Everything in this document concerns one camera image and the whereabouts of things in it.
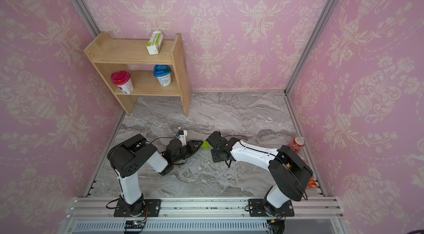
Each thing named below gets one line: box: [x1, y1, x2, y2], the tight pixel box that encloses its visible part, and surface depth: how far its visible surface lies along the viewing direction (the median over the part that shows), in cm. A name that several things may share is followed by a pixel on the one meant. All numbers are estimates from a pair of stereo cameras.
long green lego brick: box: [201, 140, 211, 150], surface depth 93 cm
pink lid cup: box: [110, 70, 135, 95], surface depth 85 cm
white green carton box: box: [146, 29, 164, 56], surface depth 79 cm
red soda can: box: [288, 135, 306, 154], surface depth 85 cm
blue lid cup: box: [152, 64, 173, 87], surface depth 91 cm
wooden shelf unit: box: [83, 31, 192, 117], surface depth 85 cm
